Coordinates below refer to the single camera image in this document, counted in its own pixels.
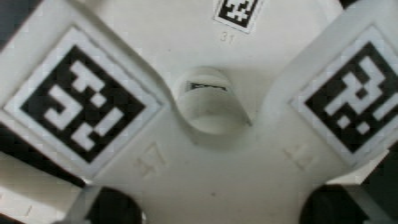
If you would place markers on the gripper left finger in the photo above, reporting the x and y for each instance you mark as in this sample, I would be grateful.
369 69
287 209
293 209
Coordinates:
104 207

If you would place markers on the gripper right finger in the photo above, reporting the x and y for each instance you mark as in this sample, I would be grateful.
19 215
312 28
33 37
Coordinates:
351 204

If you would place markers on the white cylindrical table leg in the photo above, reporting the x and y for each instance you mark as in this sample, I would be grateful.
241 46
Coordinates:
209 103

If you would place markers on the white cross table base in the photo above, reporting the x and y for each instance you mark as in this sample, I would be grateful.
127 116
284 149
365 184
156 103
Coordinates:
94 127

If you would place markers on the white round table top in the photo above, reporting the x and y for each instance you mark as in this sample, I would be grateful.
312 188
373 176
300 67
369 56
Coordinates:
239 35

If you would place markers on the white front fence bar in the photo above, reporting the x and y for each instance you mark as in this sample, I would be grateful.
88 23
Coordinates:
37 194

